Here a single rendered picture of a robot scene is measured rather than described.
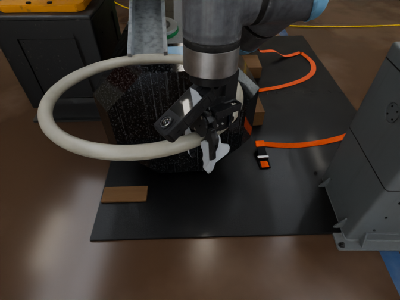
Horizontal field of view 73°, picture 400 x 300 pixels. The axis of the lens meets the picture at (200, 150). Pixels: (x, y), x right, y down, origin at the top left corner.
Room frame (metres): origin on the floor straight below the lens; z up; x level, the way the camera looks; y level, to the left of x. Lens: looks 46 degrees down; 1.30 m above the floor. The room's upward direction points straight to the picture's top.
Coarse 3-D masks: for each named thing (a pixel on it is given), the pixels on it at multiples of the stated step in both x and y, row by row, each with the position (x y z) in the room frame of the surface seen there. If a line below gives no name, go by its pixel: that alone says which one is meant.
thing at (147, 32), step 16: (144, 0) 1.11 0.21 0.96; (160, 0) 1.12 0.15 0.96; (144, 16) 1.02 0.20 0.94; (160, 16) 1.02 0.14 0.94; (128, 32) 0.87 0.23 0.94; (144, 32) 0.94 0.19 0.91; (160, 32) 0.94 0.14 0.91; (128, 48) 0.80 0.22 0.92; (144, 48) 0.86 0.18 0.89; (160, 48) 0.86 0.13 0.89; (144, 64) 0.79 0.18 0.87
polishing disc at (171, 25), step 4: (168, 20) 1.27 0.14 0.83; (172, 20) 1.27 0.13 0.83; (168, 24) 1.22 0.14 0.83; (172, 24) 1.22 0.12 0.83; (176, 24) 1.22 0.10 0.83; (168, 28) 1.18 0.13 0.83; (172, 28) 1.18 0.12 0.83; (176, 28) 1.20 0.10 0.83; (168, 32) 1.14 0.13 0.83; (172, 32) 1.16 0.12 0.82
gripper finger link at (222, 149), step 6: (204, 144) 0.36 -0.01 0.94; (222, 144) 0.38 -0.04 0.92; (204, 150) 0.36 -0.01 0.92; (222, 150) 0.38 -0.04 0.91; (228, 150) 0.38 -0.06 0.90; (204, 156) 0.36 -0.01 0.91; (216, 156) 0.37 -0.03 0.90; (222, 156) 0.37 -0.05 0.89; (204, 162) 0.36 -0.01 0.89; (210, 162) 0.35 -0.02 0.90; (204, 168) 0.36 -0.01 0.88; (210, 168) 0.35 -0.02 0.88
